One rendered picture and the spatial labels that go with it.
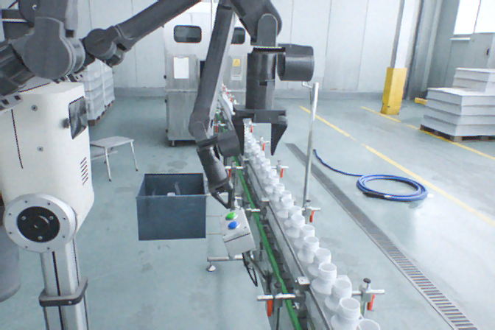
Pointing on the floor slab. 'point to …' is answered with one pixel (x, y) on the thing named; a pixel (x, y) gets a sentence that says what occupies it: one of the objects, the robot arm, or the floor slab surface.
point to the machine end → (179, 26)
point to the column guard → (393, 90)
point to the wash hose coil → (384, 192)
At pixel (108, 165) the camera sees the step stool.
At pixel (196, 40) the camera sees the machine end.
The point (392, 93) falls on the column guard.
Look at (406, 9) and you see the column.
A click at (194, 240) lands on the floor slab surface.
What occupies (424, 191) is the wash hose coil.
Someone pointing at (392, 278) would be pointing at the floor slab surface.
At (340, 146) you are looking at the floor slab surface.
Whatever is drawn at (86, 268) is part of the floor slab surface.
